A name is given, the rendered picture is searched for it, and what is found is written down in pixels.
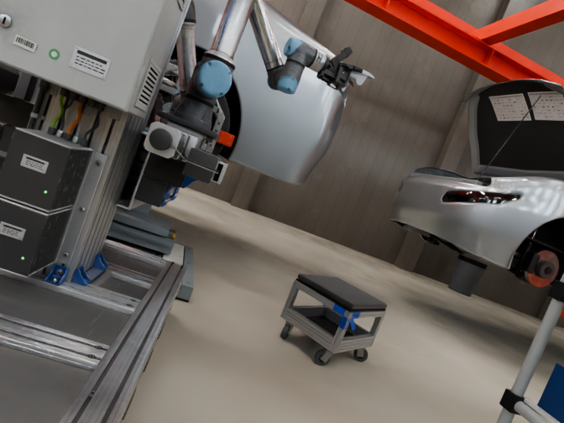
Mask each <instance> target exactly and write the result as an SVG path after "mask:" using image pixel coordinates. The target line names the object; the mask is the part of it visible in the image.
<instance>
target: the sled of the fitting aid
mask: <svg viewBox="0 0 564 423"><path fill-rule="evenodd" d="M107 235H108V236H110V237H113V238H118V239H121V240H123V241H126V242H130V243H134V244H137V245H139V246H143V247H146V248H150V249H153V250H155V251H158V252H161V253H166V254H169V255H170V253H171V250H172V248H173V246H174V243H175V236H176V230H173V229H170V231H169V234H168V237H164V236H161V235H159V234H156V233H153V232H148V231H145V230H143V229H140V228H137V227H133V226H130V225H128V224H125V223H122V222H117V221H114V220H112V223H111V226H110V228H109V231H108V233H107Z"/></svg>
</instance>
